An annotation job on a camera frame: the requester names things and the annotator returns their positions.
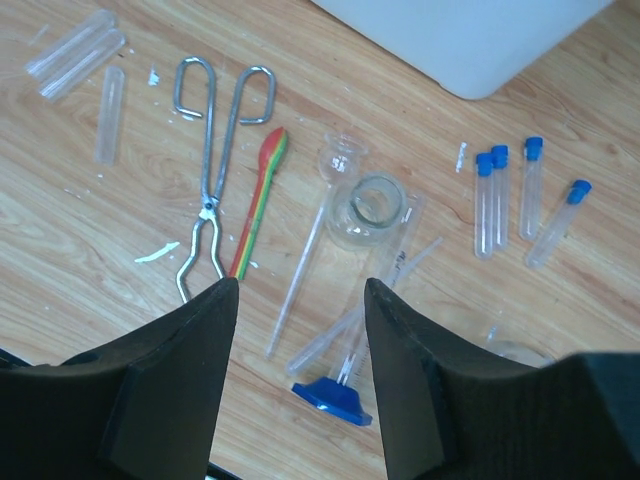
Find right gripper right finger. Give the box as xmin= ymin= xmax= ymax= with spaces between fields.
xmin=370 ymin=280 xmax=639 ymax=479

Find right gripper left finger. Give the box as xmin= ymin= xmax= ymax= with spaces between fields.
xmin=1 ymin=278 xmax=238 ymax=479

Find glass petri dish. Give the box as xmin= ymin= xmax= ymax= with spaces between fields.
xmin=485 ymin=326 xmax=555 ymax=368

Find graduated cylinder blue base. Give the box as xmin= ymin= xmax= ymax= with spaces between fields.
xmin=291 ymin=192 xmax=426 ymax=427

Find clear plastic pipette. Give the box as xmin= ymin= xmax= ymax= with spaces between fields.
xmin=285 ymin=237 xmax=443 ymax=376

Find metal crucible tongs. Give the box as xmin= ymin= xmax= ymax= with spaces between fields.
xmin=172 ymin=56 xmax=277 ymax=305

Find small glass beaker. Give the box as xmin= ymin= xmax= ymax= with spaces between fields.
xmin=325 ymin=172 xmax=408 ymax=250

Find blue capped test tube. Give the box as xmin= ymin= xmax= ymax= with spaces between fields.
xmin=491 ymin=145 xmax=510 ymax=251
xmin=525 ymin=179 xmax=592 ymax=269
xmin=519 ymin=136 xmax=544 ymax=241
xmin=474 ymin=152 xmax=494 ymax=260

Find red yellow green spatula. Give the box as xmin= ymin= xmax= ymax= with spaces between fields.
xmin=230 ymin=127 xmax=288 ymax=281

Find white plastic bin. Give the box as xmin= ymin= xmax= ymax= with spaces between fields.
xmin=317 ymin=0 xmax=610 ymax=100

